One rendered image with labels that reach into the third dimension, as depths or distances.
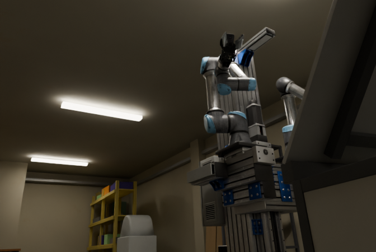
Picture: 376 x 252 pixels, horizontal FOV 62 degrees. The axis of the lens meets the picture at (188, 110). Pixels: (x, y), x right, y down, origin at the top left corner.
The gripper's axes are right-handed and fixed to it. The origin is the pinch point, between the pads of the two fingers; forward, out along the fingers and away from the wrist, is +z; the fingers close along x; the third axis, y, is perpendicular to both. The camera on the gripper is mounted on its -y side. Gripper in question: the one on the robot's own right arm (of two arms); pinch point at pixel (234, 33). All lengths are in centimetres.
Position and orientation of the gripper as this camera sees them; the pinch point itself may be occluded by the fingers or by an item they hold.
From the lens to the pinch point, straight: 159.6
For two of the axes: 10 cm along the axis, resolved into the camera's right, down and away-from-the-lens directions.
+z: 1.0, -4.1, -9.1
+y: -0.9, 9.1, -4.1
